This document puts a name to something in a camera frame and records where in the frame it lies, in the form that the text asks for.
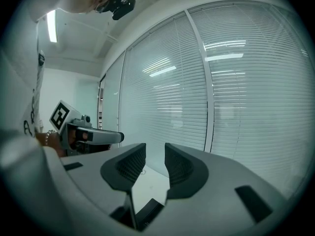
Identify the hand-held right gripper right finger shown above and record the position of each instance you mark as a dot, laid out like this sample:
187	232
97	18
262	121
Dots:
221	176

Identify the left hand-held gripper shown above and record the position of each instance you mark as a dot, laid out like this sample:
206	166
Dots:
65	114

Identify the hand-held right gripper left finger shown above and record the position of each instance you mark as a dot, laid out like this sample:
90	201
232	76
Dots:
98	161

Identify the person's left forearm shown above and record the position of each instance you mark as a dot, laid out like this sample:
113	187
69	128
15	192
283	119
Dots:
41	139

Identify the person's left hand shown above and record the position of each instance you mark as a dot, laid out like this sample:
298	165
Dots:
56	144

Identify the frosted glass panel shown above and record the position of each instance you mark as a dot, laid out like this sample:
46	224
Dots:
112	99

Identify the white table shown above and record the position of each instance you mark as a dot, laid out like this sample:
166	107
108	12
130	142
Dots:
152	188

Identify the white window blind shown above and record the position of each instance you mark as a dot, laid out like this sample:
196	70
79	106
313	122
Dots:
258	107
167	95

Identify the white printed shirt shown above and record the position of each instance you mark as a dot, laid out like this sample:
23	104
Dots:
17	82

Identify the ceiling light strip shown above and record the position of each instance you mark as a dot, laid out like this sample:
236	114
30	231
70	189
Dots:
52	26

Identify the dark door frame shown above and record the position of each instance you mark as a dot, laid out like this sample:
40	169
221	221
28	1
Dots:
100	102

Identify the white window post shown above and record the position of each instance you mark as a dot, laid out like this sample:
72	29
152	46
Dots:
208	102

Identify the black head camera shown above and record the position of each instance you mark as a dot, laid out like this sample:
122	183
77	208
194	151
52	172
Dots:
124	8

